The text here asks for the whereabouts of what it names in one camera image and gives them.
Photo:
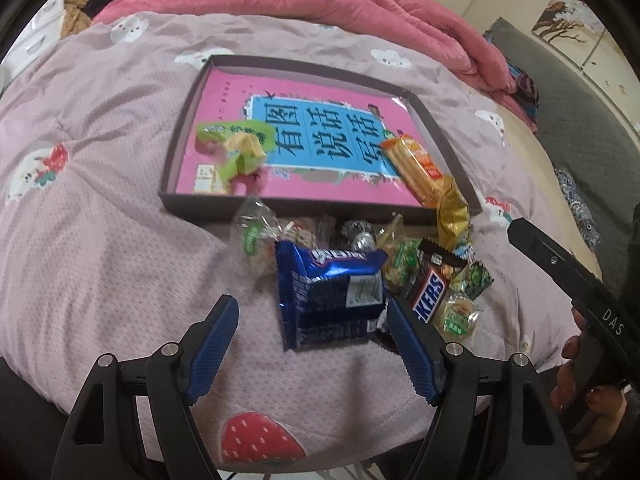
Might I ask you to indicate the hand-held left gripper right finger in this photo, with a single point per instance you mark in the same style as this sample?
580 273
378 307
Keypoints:
412 355

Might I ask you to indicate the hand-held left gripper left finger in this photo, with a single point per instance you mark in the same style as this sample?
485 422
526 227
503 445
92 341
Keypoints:
215 350

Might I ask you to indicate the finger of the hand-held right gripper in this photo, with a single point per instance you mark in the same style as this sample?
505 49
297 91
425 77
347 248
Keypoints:
545 252

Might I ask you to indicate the brown chocolate bar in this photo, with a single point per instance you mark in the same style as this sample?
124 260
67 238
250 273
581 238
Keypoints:
430 290

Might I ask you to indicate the black green pea packet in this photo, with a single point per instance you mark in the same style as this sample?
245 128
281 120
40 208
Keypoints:
472 280

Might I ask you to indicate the gold yellow snack packet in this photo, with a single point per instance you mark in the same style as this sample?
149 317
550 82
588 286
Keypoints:
452 215

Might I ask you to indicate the blue cookie packet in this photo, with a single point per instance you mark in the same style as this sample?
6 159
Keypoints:
325 300

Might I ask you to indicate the foil chocolate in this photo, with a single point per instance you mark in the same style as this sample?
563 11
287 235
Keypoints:
360 237

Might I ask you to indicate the dark grey shallow box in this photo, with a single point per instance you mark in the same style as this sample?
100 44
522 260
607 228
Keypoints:
200 210

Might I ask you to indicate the clear packet with brown candy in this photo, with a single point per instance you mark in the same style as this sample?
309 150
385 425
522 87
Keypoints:
305 232

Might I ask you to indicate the orange cracker packet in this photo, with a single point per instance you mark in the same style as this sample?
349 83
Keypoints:
412 165

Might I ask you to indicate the person's right hand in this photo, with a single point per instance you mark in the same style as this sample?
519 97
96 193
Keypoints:
562 385

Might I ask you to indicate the blue patterned cloth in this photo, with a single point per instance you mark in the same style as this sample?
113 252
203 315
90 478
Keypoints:
577 207

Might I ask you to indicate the beige bed sheet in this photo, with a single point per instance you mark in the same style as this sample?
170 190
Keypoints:
530 180

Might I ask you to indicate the grey padded headboard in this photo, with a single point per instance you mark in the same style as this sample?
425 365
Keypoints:
575 125

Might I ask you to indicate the striped clothing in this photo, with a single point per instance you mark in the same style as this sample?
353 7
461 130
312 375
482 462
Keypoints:
525 92

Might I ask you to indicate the lilac printed bed sheet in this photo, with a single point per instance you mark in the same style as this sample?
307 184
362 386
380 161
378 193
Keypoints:
125 210

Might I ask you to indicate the green snack packet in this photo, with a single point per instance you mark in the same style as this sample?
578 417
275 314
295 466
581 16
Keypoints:
235 160

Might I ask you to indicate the pink and blue book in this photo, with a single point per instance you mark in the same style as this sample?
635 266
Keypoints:
320 125

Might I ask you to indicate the pink quilt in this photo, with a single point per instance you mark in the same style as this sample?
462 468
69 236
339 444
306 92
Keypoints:
390 20

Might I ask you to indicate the brown plush blanket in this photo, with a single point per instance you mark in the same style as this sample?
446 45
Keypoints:
75 17

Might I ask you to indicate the white drawer cabinet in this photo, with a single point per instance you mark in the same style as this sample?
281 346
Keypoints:
35 35

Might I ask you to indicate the tree wall painting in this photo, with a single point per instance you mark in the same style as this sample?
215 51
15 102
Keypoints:
565 20

